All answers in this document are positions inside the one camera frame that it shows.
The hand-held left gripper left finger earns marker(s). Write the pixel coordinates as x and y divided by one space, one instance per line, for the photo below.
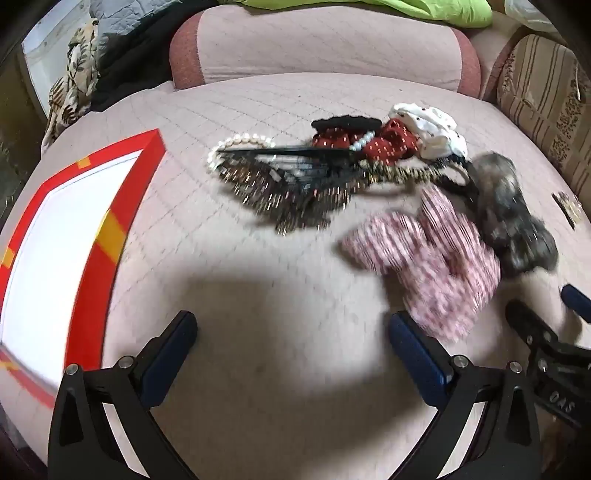
168 360

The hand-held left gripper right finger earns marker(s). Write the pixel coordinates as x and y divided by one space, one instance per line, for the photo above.
415 360

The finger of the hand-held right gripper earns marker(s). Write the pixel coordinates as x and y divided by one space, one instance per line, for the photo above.
526 323
577 301

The red cardboard box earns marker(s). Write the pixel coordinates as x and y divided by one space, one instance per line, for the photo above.
99 277

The pink striped scrunchie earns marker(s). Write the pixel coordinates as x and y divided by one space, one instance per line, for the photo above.
415 244

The grey fuzzy scrunchie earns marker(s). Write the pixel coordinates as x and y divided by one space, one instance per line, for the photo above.
503 207

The black sequined hair clip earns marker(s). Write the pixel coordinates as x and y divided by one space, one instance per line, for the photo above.
295 184

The red polka dot scrunchie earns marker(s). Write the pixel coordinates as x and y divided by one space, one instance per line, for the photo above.
383 147

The black fuzzy scrunchie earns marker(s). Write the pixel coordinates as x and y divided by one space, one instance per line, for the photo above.
346 122

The small gold hair clip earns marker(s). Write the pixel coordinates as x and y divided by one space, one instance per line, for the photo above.
569 207

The striped beige cushion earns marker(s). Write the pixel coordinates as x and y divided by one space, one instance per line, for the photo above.
545 92

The white dotted scrunchie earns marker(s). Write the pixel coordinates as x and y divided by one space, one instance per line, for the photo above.
434 124

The black cloth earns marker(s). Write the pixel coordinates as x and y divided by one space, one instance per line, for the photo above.
124 74

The white plastic bag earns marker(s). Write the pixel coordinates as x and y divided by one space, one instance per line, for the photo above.
526 11

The leaf print cloth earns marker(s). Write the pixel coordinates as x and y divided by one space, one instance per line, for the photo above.
76 69

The pink quilted pillow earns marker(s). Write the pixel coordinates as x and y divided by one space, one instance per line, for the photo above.
323 46

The green blanket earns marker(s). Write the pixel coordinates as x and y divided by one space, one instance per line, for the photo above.
415 11

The grey quilt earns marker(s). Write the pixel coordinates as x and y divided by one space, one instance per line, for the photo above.
138 14

